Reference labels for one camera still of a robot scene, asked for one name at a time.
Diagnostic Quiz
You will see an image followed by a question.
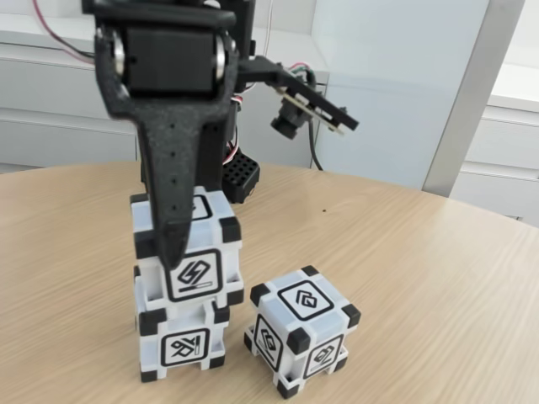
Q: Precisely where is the black gripper camera with board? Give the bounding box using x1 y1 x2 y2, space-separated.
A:
238 54 361 141

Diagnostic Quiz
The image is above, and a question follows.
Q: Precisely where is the black camera cable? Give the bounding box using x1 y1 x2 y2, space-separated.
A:
306 113 326 173

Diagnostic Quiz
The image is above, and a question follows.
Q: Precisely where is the wide white drawer cabinet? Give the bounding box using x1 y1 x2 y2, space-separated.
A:
0 12 329 174

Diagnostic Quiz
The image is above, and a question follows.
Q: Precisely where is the grey metal post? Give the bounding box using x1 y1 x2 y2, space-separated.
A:
422 0 527 197

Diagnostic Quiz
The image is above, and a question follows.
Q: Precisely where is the white cube crossed tools print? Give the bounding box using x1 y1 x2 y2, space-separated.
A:
133 263 231 384

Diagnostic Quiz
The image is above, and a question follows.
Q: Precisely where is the narrow white drawer cabinet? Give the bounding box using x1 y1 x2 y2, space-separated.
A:
448 90 539 222

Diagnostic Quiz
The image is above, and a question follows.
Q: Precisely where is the white cube nested houses print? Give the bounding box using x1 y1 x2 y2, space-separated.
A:
243 265 362 399

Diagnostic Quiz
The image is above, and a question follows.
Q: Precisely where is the white cube lightning print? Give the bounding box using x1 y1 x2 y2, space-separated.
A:
129 187 246 315

